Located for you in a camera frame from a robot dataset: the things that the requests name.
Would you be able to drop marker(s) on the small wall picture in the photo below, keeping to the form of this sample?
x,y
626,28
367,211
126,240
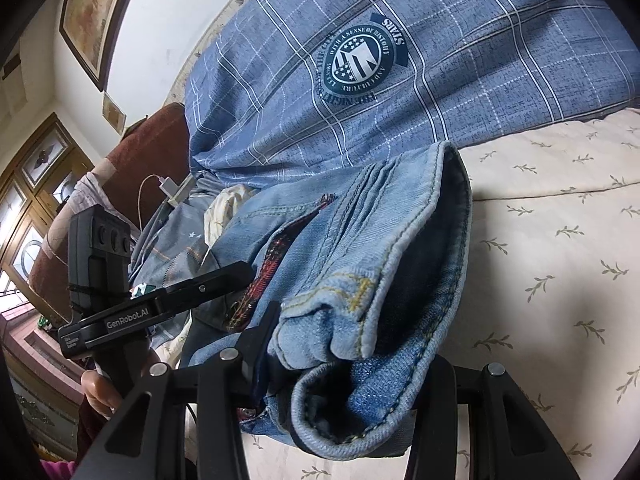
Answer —
x,y
114,112

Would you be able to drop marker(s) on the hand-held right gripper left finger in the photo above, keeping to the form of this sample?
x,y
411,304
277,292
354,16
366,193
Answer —
x,y
257,380

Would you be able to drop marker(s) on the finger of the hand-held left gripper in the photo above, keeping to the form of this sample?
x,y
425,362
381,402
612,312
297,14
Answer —
x,y
215,282

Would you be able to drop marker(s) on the reddish wooden furniture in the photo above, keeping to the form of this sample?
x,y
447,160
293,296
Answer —
x,y
45,350

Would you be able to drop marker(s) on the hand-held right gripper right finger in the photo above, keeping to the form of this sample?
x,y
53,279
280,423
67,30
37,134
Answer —
x,y
440,410

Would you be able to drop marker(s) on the white phone charger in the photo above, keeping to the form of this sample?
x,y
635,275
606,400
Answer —
x,y
175,190

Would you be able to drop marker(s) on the brown headboard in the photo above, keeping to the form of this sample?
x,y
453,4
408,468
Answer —
x,y
145,150

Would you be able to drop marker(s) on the wooden glass-door cabinet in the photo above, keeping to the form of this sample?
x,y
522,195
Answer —
x,y
35,200

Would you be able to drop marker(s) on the person's left forearm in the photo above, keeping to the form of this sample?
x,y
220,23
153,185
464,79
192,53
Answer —
x,y
92,435

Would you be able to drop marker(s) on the pale striped cloth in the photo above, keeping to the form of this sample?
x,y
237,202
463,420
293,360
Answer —
x,y
90,185

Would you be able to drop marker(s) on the cream leaf-print bedsheet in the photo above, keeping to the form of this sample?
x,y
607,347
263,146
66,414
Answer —
x,y
550,260

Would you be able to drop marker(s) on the large framed wall picture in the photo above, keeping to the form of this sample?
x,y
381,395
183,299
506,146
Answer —
x,y
95,10

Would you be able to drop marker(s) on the blue denim pants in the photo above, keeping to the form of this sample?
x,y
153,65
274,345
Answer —
x,y
350,240

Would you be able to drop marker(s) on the person's left hand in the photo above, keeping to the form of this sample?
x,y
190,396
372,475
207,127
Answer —
x,y
100,392

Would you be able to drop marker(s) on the grey patterned duvet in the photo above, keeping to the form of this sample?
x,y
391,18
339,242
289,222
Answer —
x,y
180,240

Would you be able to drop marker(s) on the blue plaid quilt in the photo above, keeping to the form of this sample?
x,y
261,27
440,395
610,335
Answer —
x,y
475,85

